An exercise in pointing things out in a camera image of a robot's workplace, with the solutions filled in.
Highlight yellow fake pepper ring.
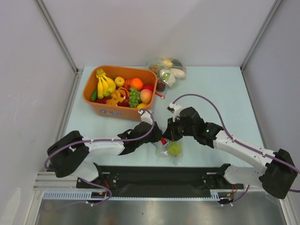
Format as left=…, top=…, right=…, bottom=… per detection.
left=105, top=87, right=130, bottom=105

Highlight orange plastic bin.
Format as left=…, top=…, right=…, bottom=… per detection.
left=82, top=65, right=158, bottom=121

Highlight yellow fake banana bunch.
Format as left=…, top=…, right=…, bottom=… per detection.
left=96, top=68, right=116, bottom=99

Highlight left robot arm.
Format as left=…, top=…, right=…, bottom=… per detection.
left=44, top=122, right=163, bottom=188

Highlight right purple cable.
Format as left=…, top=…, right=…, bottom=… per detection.
left=173, top=93, right=300, bottom=207

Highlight green fake pear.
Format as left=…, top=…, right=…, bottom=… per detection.
left=168, top=142, right=182, bottom=156

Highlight yellow fake apple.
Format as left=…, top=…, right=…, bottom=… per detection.
left=114, top=76, right=125, bottom=87

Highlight clear zip top bag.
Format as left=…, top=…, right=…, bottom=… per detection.
left=151, top=138, right=183, bottom=166

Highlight green fake grapes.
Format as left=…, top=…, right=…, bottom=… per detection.
left=129, top=87, right=141, bottom=108

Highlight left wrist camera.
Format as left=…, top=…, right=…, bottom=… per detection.
left=138, top=109, right=154, bottom=125

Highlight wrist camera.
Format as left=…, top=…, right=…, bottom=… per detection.
left=167, top=103, right=183, bottom=122
left=138, top=109, right=154, bottom=125

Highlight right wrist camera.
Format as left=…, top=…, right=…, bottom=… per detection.
left=167, top=103, right=183, bottom=122

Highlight fake peach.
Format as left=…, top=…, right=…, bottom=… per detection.
left=140, top=89, right=153, bottom=105

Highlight dark red fake plum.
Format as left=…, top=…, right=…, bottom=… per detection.
left=156, top=81, right=166, bottom=92

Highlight red fake chili pepper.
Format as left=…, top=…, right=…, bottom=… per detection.
left=161, top=138, right=167, bottom=145

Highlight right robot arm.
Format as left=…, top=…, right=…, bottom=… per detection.
left=163, top=104, right=298, bottom=199

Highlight red fake apple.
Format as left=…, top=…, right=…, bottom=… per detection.
left=141, top=85, right=154, bottom=93

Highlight fake orange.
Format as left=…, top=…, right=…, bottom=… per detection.
left=129, top=77, right=144, bottom=91

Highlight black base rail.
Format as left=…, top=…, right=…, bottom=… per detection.
left=76, top=163, right=246, bottom=199

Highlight fake lemon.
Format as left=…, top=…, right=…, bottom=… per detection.
left=136, top=103, right=148, bottom=109

